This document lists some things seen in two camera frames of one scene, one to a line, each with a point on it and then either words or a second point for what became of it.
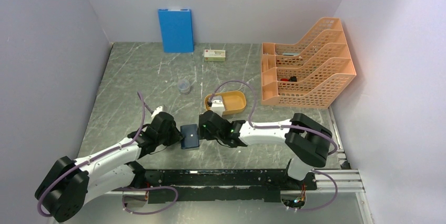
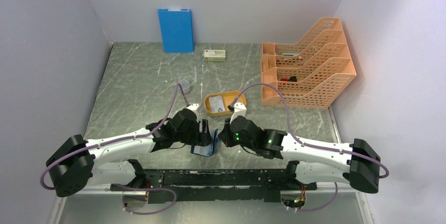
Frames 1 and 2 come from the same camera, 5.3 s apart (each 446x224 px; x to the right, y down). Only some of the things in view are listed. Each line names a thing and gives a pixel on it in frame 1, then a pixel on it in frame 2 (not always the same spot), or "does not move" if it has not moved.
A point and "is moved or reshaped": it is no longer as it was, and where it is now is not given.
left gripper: [175, 135] -> [202, 138]
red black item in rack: [292, 79] does not move
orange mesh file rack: [311, 72] does not move
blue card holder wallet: [189, 136] is moved or reshaped
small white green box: [214, 55] does not move
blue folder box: [176, 29] does not move
